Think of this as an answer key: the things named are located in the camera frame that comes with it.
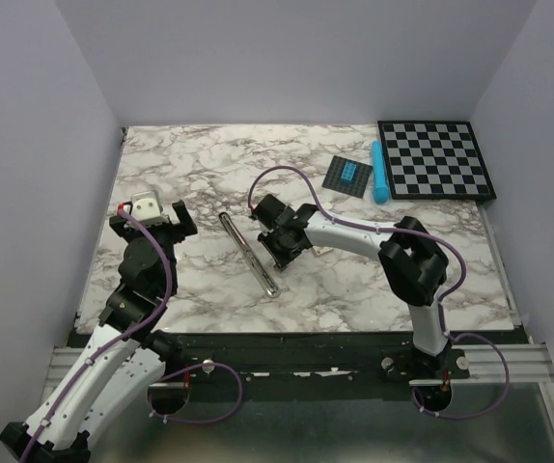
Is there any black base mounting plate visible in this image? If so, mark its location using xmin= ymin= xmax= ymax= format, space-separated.
xmin=67 ymin=330 xmax=471 ymax=404

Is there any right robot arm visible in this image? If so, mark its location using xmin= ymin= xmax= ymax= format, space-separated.
xmin=251 ymin=194 xmax=449 ymax=378

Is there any blue lego brick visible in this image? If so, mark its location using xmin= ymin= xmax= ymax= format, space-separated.
xmin=340 ymin=162 xmax=358 ymax=183

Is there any staple box sleeve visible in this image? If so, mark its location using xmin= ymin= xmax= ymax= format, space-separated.
xmin=312 ymin=247 xmax=331 ymax=257

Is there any aluminium rail frame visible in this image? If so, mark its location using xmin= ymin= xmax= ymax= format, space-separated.
xmin=20 ymin=341 xmax=554 ymax=463

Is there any dark grey lego baseplate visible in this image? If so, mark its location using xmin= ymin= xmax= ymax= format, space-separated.
xmin=322 ymin=155 xmax=373 ymax=199

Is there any black metal stapler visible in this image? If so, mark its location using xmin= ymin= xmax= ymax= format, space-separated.
xmin=218 ymin=212 xmax=280 ymax=299

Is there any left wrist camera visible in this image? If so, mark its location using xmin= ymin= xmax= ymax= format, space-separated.
xmin=130 ymin=190 xmax=166 ymax=227

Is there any blue toy microphone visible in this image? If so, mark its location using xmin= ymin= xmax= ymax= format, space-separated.
xmin=371 ymin=141 xmax=390 ymax=204

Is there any black white chessboard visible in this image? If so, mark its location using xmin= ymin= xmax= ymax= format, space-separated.
xmin=377 ymin=121 xmax=496 ymax=203

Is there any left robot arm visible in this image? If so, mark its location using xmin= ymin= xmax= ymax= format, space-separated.
xmin=0 ymin=192 xmax=197 ymax=462

